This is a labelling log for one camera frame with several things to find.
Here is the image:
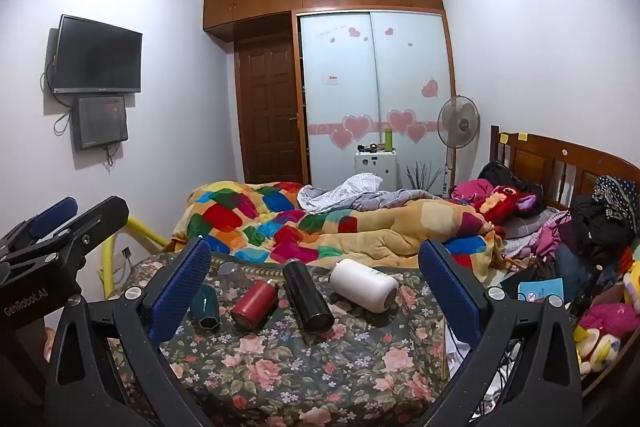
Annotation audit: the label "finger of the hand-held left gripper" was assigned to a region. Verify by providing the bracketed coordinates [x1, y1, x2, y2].
[0, 197, 80, 258]
[0, 195, 131, 278]

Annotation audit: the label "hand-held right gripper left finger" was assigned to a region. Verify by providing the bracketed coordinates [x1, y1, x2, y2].
[45, 237, 213, 427]

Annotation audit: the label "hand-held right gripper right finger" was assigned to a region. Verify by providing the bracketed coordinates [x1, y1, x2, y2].
[417, 238, 584, 427]

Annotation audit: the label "teal cup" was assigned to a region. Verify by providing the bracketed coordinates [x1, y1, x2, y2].
[188, 284, 221, 333]

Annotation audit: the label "clear glass cup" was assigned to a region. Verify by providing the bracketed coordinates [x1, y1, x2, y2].
[216, 261, 251, 304]

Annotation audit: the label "red cup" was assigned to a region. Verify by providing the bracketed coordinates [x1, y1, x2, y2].
[230, 278, 280, 331]

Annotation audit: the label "white cup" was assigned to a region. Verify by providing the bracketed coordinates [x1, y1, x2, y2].
[328, 258, 400, 313]

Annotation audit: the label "black cup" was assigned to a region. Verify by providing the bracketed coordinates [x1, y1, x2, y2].
[282, 258, 336, 334]

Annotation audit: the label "blue booklet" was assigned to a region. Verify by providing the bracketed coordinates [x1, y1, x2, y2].
[517, 277, 565, 306]

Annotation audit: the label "red plush toy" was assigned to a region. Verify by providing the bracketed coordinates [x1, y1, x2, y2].
[472, 185, 522, 226]

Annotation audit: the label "pink garment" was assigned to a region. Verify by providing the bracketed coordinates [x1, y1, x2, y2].
[449, 178, 497, 204]

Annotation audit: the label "black dried twigs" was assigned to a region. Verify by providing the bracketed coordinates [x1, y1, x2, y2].
[405, 161, 447, 196]

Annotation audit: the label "colourful patchwork blanket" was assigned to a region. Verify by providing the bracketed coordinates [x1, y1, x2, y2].
[171, 179, 507, 284]

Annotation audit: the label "black garment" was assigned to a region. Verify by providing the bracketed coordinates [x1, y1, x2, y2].
[477, 160, 522, 188]

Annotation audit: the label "white appliance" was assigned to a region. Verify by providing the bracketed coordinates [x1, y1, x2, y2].
[354, 150, 399, 190]

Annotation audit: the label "floral cloth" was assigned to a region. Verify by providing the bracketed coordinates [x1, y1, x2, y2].
[107, 252, 452, 427]

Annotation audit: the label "grey plaid sheet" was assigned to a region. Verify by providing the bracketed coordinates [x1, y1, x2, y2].
[298, 173, 452, 214]

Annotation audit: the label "yellow plush toy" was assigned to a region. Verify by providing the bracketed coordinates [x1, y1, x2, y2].
[572, 324, 622, 376]

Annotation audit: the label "pink plush toy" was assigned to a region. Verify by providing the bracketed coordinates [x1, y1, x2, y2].
[579, 301, 639, 339]

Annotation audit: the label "pile of dark clothes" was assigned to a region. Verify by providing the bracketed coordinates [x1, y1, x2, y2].
[569, 194, 637, 254]

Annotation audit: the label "wooden headboard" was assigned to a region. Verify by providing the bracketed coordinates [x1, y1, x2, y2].
[488, 125, 640, 229]

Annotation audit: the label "standing fan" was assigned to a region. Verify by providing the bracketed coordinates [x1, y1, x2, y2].
[437, 95, 482, 196]

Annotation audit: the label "dark dotted cloth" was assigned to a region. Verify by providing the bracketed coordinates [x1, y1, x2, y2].
[593, 175, 640, 234]

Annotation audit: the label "brown wooden door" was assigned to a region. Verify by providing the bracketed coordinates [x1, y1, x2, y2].
[234, 39, 304, 186]

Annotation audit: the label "wooden wardrobe with heart stickers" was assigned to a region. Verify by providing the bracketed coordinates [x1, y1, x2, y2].
[202, 0, 457, 188]

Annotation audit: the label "yellow pipe rail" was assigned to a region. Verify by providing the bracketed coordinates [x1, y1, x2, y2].
[99, 215, 171, 299]

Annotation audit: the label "small wall monitor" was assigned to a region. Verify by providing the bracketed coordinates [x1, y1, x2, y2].
[71, 94, 130, 152]

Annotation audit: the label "wall television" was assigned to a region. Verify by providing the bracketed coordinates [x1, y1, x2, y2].
[52, 14, 144, 96]

